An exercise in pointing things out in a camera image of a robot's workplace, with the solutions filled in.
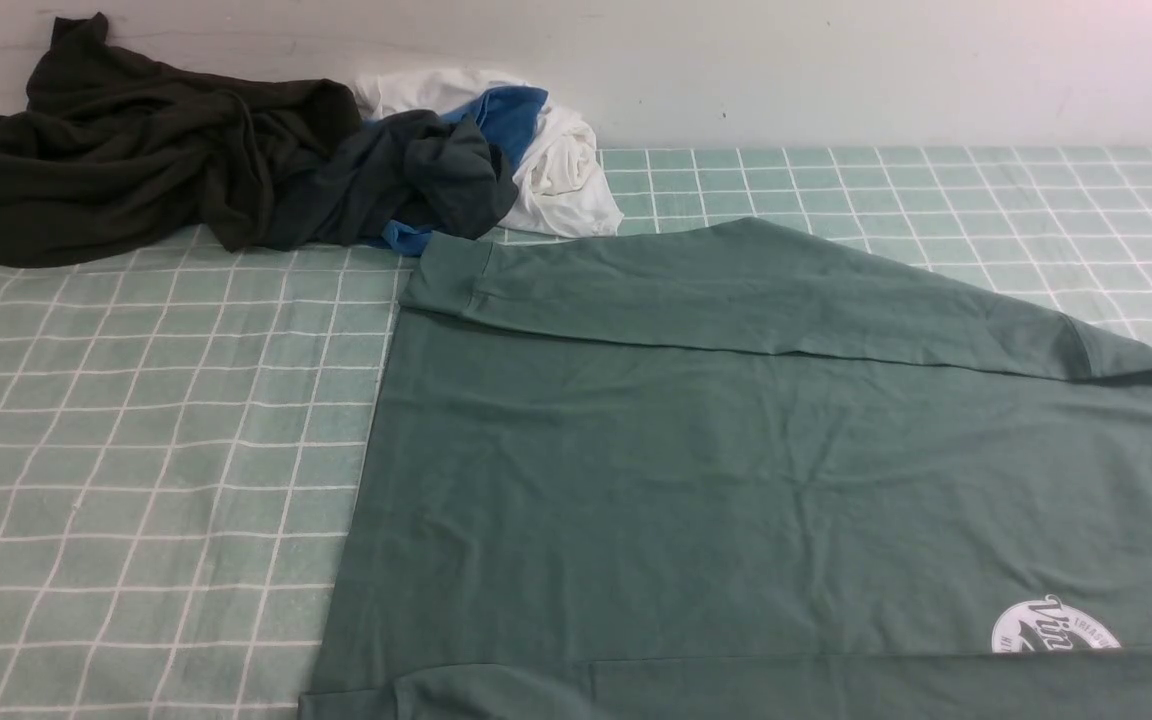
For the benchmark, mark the dark olive crumpled garment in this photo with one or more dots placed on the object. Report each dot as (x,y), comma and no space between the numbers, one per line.
(116,151)

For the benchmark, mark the white crumpled garment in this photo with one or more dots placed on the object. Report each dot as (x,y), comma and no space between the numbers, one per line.
(562,189)

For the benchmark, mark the green long-sleeve shirt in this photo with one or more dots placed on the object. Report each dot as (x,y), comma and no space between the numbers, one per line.
(741,473)

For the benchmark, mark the blue crumpled garment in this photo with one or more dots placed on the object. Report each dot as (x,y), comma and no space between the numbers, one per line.
(506,115)

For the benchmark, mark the dark grey crumpled garment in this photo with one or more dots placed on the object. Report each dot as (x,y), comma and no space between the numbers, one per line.
(392,184)

